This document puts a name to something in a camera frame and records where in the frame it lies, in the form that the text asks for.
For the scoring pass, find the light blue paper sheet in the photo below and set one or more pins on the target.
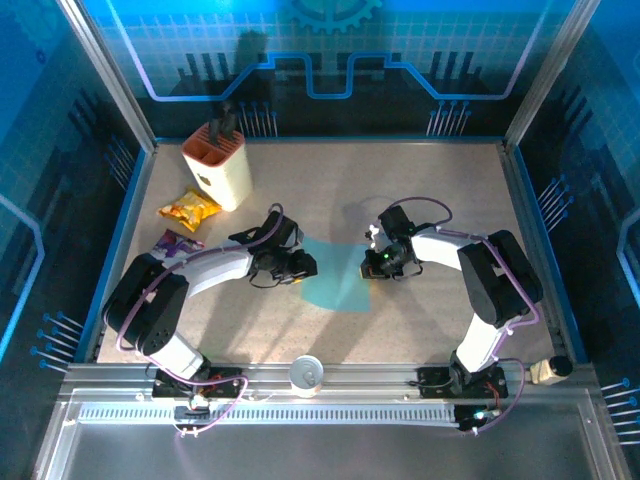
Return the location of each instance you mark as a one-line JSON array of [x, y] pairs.
[[335, 280]]

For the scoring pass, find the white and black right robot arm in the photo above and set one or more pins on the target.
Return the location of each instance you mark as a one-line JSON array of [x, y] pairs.
[[440, 250]]

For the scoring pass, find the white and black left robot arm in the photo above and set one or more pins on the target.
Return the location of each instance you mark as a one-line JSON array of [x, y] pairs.
[[220, 267]]

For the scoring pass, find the white paper cup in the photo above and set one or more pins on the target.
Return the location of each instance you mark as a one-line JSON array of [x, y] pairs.
[[306, 372]]

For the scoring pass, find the cream knife block orange top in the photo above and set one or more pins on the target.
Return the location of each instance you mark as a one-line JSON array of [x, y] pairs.
[[225, 175]]

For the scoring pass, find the yellow snack bag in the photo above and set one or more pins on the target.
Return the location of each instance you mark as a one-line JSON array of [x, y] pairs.
[[190, 210]]

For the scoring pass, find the purple snack bag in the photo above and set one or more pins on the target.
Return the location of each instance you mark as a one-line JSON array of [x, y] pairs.
[[175, 242]]

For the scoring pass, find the aluminium table rail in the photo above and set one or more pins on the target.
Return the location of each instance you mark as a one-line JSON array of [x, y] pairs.
[[365, 380]]

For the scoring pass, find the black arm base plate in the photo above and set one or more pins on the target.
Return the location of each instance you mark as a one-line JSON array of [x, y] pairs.
[[425, 382], [165, 387]]

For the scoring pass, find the blue-edged aluminium side rail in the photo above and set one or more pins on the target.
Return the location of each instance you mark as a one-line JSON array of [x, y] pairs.
[[132, 200], [525, 200]]

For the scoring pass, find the aluminium frame post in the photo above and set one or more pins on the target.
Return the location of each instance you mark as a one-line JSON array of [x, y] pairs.
[[111, 75], [550, 75]]

